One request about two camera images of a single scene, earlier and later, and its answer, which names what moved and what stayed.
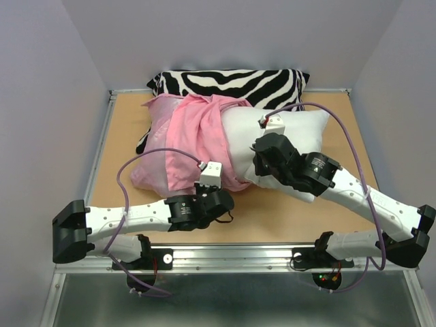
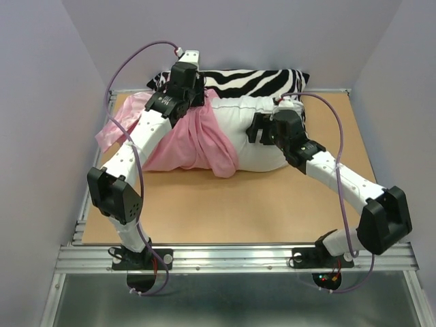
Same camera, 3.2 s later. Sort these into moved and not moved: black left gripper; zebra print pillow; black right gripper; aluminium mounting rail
Moved: black left gripper; black right gripper
Not moved: zebra print pillow; aluminium mounting rail
